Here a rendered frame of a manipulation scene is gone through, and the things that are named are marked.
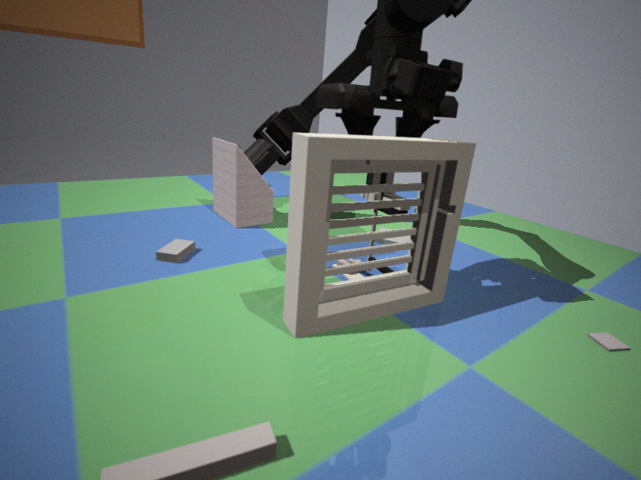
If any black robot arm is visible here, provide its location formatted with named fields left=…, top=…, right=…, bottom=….
left=243, top=0, right=472, bottom=175

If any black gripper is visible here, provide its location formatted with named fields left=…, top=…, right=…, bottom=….
left=315, top=37, right=458, bottom=138

